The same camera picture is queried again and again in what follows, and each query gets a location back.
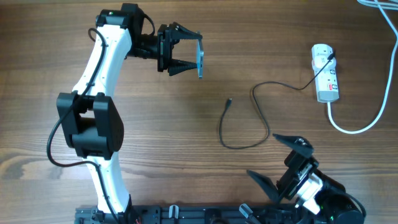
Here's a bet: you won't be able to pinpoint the black charger cable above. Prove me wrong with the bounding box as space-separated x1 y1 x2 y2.
218 49 336 150

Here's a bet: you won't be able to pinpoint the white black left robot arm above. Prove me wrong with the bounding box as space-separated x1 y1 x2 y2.
55 3 204 223

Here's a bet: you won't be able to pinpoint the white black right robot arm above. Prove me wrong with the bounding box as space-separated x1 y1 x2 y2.
247 134 366 223

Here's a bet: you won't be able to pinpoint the white power strip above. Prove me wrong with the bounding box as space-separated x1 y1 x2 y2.
312 44 339 103

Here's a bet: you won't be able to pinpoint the white cables at corner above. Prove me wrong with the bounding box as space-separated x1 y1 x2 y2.
356 0 398 11

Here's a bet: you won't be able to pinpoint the blue screen smartphone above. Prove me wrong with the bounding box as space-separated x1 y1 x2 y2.
196 40 204 79

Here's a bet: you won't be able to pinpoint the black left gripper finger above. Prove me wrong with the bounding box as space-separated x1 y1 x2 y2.
170 22 203 40
167 59 197 76

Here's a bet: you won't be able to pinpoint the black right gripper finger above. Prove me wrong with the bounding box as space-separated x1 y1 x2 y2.
246 170 281 203
273 133 314 158

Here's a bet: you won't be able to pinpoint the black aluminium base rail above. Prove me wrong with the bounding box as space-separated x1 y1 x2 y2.
73 203 312 224

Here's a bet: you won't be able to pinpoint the white power strip cord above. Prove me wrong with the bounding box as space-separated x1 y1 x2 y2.
326 0 398 135

